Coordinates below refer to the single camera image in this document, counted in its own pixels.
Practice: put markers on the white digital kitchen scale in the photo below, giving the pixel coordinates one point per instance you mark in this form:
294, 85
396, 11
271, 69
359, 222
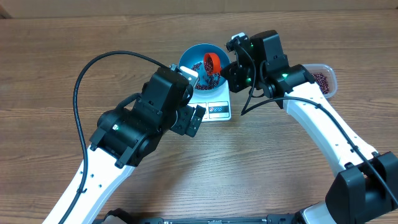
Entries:
216, 102

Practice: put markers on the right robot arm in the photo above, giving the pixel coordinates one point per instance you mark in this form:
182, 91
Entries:
365, 184

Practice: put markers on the blue metal bowl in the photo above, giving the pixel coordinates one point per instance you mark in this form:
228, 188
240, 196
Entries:
196, 54

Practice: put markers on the clear plastic container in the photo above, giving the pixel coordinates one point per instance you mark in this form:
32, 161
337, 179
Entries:
328, 72

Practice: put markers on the red beans in bowl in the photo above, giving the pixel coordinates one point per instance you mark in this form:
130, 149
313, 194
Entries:
205, 81

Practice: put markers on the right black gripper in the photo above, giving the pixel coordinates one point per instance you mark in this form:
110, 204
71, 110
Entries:
230, 74

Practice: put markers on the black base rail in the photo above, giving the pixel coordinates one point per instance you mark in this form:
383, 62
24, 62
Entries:
121, 216

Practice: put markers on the red scoop with blue handle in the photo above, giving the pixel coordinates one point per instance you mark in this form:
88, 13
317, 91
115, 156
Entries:
212, 63

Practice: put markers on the red beans in container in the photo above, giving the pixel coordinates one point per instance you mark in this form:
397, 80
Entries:
322, 82

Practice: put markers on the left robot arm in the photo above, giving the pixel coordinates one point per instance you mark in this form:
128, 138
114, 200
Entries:
124, 137

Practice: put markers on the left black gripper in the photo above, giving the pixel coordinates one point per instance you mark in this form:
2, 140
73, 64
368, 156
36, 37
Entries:
189, 119

